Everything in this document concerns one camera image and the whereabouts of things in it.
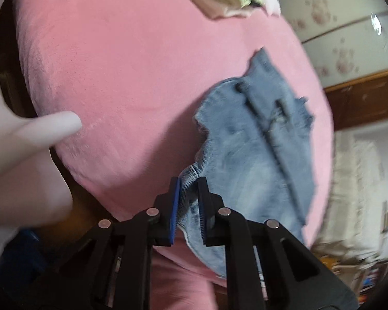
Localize brown wooden door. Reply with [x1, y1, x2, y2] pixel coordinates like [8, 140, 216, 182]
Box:
[323, 69, 388, 131]

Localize pink plush bed blanket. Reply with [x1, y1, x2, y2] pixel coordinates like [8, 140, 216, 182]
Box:
[14, 0, 335, 288]

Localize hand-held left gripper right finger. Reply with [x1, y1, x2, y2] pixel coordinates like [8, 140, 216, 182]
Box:
[197, 177, 359, 310]

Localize floral wardrobe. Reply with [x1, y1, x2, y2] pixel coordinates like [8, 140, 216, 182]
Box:
[268, 0, 388, 86]

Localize cream lace covered furniture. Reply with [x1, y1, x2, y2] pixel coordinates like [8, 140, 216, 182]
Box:
[310, 129, 388, 265]

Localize white printed plastic furniture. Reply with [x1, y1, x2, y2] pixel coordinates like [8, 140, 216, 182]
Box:
[0, 0, 83, 233]

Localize blue denim shorts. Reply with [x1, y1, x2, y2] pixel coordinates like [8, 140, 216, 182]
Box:
[176, 48, 317, 280]

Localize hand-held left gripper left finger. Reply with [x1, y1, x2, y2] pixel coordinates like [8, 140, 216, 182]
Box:
[42, 177, 182, 310]

